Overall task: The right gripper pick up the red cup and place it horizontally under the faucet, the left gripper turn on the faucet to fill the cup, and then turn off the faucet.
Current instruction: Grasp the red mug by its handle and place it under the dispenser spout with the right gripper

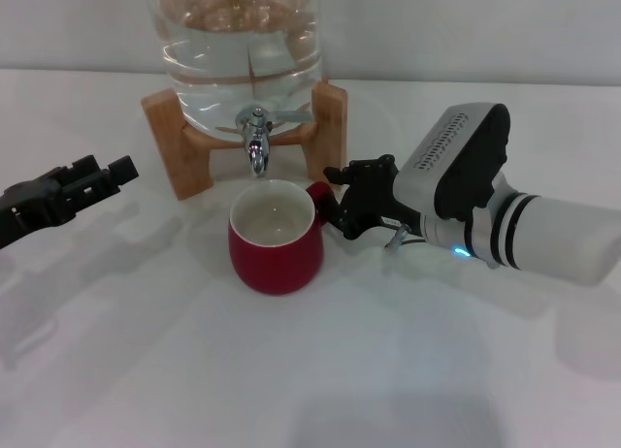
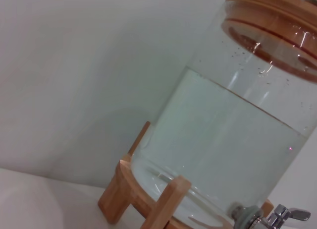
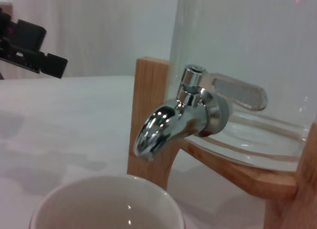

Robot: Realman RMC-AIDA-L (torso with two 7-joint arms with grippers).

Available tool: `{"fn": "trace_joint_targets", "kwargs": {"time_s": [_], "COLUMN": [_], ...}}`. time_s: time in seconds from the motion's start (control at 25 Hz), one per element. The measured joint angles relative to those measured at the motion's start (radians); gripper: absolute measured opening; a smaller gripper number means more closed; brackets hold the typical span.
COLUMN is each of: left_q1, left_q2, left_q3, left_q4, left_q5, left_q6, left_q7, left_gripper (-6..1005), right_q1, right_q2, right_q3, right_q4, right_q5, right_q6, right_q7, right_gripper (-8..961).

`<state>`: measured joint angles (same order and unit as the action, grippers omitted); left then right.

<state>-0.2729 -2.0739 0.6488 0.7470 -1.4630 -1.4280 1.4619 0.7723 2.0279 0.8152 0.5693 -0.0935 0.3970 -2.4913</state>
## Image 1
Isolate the wooden dispenser stand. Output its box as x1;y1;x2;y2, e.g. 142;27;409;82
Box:
141;81;348;201

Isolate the chrome faucet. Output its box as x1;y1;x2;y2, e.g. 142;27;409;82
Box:
236;107;311;177

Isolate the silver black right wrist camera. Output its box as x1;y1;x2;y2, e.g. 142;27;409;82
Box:
393;102;511;224

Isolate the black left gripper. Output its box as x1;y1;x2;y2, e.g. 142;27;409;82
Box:
0;154;141;250

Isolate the red cup with white inside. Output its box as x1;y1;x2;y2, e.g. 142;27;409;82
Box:
227;178;337;297

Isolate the glass water dispenser jar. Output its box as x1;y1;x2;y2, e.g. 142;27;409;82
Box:
153;0;325;144

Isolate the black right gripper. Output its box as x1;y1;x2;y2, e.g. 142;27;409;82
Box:
317;152;428;240

